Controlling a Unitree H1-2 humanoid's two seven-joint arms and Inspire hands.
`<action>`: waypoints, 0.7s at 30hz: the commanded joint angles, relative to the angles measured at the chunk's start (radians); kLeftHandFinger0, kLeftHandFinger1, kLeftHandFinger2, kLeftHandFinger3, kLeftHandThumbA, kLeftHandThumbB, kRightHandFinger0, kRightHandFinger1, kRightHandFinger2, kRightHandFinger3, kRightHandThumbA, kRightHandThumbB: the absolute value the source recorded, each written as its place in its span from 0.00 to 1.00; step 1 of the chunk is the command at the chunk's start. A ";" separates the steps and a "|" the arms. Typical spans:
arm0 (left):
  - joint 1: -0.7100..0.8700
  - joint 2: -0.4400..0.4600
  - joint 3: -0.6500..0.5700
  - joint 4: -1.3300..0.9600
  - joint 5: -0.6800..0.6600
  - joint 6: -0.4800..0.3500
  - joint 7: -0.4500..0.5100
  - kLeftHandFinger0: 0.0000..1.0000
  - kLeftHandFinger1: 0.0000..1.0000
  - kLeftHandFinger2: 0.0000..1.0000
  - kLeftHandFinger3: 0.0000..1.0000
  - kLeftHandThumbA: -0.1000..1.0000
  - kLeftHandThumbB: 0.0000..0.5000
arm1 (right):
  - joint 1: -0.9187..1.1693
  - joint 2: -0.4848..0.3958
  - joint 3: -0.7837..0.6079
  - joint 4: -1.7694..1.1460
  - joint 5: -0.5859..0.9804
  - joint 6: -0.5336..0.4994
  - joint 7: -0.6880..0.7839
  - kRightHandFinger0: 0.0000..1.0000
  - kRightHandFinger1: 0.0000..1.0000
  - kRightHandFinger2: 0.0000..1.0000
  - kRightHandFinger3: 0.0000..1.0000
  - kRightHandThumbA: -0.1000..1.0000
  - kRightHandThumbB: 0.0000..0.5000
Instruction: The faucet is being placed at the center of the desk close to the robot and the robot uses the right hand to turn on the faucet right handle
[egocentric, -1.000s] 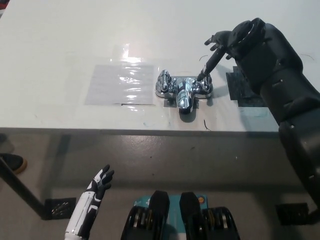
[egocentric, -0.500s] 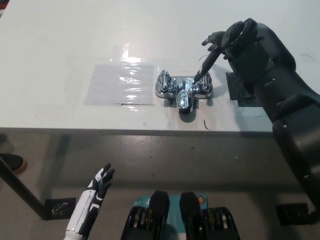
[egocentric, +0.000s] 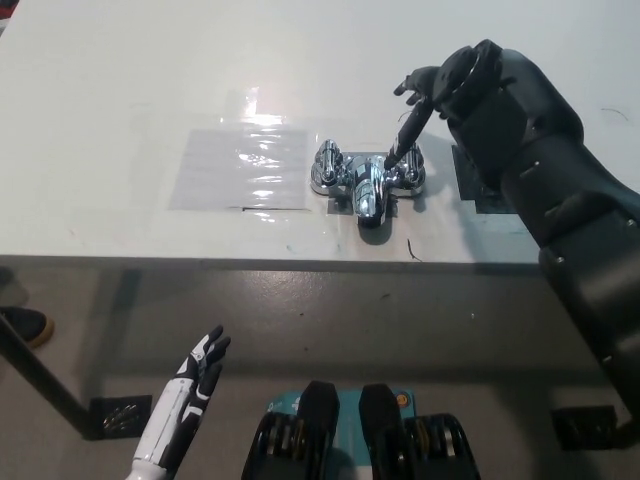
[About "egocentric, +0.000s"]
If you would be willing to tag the black shoe tan sole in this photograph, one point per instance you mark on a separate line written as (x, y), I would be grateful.
(27, 327)

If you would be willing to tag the black table leg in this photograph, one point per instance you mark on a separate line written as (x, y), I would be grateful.
(47, 380)

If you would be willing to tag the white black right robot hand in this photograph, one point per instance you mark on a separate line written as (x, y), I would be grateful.
(417, 117)

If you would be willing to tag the black floor plate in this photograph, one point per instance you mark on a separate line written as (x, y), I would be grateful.
(582, 427)
(122, 417)

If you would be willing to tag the red black object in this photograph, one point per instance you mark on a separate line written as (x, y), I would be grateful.
(7, 19)

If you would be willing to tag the black tape patch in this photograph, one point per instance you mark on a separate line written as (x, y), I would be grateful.
(467, 175)

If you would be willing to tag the clear plastic sheet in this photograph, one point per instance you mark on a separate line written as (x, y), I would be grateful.
(237, 170)

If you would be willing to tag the chrome faucet body with spout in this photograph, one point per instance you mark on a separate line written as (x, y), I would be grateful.
(367, 192)

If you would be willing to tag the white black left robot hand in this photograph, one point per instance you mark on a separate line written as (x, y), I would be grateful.
(187, 395)

